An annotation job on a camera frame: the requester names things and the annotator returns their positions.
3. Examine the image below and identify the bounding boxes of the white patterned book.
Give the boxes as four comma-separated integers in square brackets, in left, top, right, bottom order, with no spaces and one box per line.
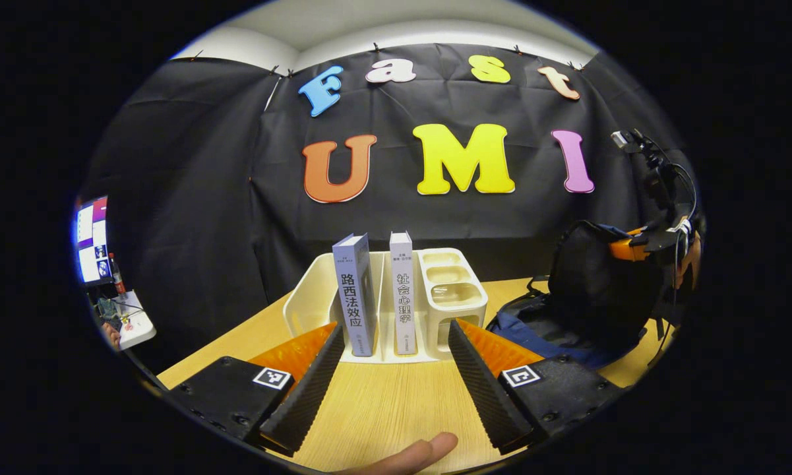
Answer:
[389,231,418,356]

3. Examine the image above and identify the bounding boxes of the blue and black schoolbag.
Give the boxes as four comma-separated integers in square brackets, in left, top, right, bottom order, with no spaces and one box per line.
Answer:
[487,220,677,370]

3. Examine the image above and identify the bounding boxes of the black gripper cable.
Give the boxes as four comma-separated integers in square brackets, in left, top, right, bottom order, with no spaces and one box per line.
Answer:
[666,162,698,222]

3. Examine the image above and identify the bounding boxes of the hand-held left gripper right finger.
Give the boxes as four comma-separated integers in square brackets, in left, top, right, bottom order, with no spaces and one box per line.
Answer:
[448,318,627,456]

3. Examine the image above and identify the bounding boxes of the blue-grey book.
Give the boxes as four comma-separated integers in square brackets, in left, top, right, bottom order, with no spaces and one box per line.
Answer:
[332,233,378,358]

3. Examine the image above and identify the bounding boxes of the black backdrop cloth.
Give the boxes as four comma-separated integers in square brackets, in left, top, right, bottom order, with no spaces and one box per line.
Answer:
[79,43,700,370]

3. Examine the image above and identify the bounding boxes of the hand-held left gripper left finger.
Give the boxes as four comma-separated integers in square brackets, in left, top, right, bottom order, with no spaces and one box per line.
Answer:
[169,321,346,457]

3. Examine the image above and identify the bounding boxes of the white plastic bookshelf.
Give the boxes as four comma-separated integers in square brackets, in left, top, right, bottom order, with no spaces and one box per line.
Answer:
[282,247,489,364]

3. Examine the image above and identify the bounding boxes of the computer monitor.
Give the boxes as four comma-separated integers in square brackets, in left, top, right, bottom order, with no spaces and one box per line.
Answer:
[74,195,113,286]

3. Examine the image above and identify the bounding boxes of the white side table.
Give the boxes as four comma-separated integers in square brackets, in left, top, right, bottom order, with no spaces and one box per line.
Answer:
[102,290,157,350]

